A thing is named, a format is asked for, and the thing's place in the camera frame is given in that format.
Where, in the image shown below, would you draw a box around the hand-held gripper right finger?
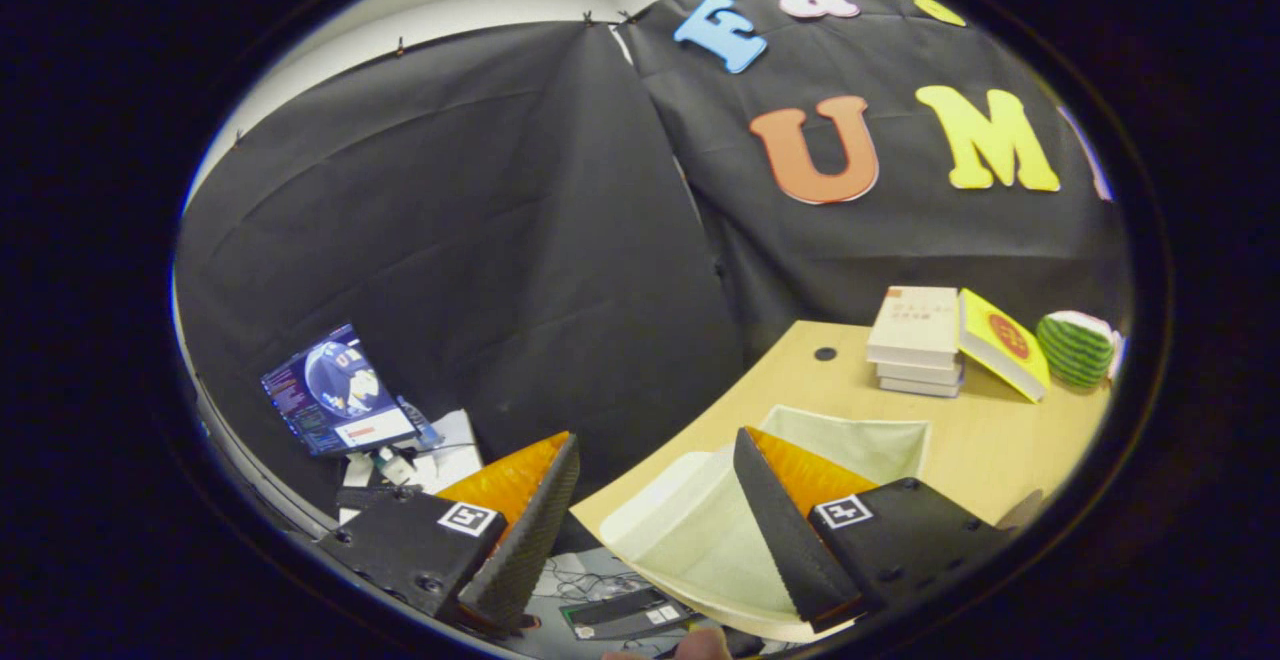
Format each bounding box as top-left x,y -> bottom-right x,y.
732,426 -> 1018,635

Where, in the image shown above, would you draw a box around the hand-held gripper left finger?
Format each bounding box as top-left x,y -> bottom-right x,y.
318,430 -> 582,636

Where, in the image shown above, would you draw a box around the cream fabric storage box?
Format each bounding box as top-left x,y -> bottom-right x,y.
598,404 -> 933,643

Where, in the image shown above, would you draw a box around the black flat device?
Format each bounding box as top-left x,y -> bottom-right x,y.
560,588 -> 696,641

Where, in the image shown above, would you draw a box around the white paper sheets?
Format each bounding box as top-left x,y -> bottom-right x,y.
338,410 -> 484,526

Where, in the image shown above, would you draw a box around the blue bottle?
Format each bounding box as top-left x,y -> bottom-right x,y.
398,395 -> 443,449

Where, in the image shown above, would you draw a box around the white book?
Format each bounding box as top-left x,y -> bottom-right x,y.
875,358 -> 966,387
878,374 -> 964,399

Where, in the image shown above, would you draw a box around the beige paperback book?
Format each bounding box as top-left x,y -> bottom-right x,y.
866,286 -> 963,369

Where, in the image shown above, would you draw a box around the blue printed carton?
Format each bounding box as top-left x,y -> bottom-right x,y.
261,324 -> 421,458

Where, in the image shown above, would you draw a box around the yellow book with red seal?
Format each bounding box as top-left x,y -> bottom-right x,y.
957,288 -> 1052,404

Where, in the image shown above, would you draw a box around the green striped watermelon plush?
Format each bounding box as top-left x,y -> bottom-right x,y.
1035,311 -> 1116,389

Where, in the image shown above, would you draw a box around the black backdrop cloth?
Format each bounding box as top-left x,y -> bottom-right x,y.
172,0 -> 1136,521

